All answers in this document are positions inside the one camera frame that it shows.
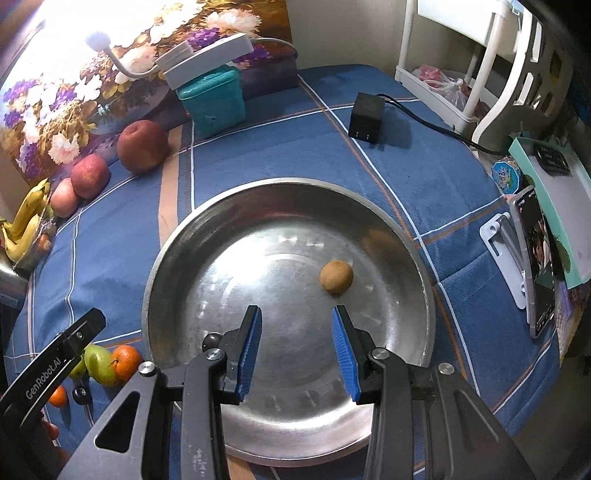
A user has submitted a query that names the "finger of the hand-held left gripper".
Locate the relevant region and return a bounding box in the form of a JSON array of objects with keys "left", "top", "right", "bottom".
[{"left": 55, "top": 308, "right": 106, "bottom": 360}]

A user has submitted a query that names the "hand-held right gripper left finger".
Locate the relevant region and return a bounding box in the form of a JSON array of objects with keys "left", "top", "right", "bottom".
[{"left": 55, "top": 305, "right": 264, "bottom": 480}]

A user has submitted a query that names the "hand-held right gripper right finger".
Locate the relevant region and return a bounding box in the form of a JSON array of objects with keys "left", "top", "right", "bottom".
[{"left": 331, "top": 305, "right": 536, "bottom": 480}]

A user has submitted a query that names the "brown longan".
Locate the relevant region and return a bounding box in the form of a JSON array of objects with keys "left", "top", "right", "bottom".
[{"left": 320, "top": 260, "right": 355, "bottom": 295}]

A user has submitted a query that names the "round steel plate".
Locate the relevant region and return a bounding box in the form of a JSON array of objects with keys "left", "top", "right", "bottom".
[{"left": 141, "top": 178, "right": 437, "bottom": 468}]

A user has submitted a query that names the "steel kettle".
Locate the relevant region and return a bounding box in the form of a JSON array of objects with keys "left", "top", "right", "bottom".
[{"left": 0, "top": 263, "right": 28, "bottom": 308}]

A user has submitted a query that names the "yellow banana bunch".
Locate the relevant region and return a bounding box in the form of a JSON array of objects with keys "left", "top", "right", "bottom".
[{"left": 0, "top": 179, "right": 51, "bottom": 264}]

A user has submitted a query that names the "pink red apple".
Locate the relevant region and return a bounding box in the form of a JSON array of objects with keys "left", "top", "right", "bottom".
[{"left": 50, "top": 178, "right": 81, "bottom": 219}]

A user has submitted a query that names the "white phone stand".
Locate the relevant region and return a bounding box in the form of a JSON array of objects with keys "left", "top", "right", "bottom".
[{"left": 479, "top": 213, "right": 529, "bottom": 310}]

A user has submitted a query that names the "dark red apple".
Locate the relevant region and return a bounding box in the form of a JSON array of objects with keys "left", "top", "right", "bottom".
[{"left": 117, "top": 120, "right": 169, "bottom": 175}]

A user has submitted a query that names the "floral painting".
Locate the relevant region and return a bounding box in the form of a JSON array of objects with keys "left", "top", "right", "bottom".
[{"left": 0, "top": 0, "right": 298, "bottom": 185}]

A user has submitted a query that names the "smartphone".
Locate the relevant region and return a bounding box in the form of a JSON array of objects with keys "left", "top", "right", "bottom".
[{"left": 513, "top": 185, "right": 557, "bottom": 340}]

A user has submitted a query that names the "colourful printed booklet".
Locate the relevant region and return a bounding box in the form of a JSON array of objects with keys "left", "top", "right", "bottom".
[{"left": 551, "top": 281, "right": 585, "bottom": 365}]

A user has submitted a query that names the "black power adapter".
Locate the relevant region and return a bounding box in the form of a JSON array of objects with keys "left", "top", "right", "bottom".
[{"left": 348, "top": 92, "right": 384, "bottom": 145}]

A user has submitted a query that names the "round blue printed tin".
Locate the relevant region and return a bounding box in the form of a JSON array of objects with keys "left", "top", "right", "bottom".
[{"left": 491, "top": 156, "right": 525, "bottom": 195}]

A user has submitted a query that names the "teal plastic box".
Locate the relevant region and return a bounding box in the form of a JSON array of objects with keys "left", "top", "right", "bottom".
[{"left": 177, "top": 65, "right": 247, "bottom": 138}]

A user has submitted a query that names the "teal cardboard box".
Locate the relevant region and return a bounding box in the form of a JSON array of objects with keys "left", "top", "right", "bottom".
[{"left": 508, "top": 136, "right": 591, "bottom": 289}]

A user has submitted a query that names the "small black device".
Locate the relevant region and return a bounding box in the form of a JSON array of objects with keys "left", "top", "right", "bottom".
[{"left": 533, "top": 142, "right": 571, "bottom": 175}]

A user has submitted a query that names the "pink plastic bag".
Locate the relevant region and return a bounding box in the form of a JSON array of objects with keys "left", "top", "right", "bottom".
[{"left": 411, "top": 65, "right": 467, "bottom": 112}]

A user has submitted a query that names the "white plastic chair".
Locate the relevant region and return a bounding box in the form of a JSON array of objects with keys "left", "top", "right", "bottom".
[{"left": 471, "top": 9, "right": 575, "bottom": 153}]

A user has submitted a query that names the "white gooseneck desk lamp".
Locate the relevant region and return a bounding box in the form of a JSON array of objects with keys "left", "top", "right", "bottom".
[{"left": 84, "top": 30, "right": 254, "bottom": 90}]

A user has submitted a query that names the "white shelf rack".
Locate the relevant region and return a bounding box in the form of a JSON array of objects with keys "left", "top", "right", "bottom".
[{"left": 394, "top": 0, "right": 532, "bottom": 134}]

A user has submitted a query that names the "black power cable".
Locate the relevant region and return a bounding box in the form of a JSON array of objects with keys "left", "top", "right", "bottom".
[{"left": 376, "top": 93, "right": 511, "bottom": 157}]

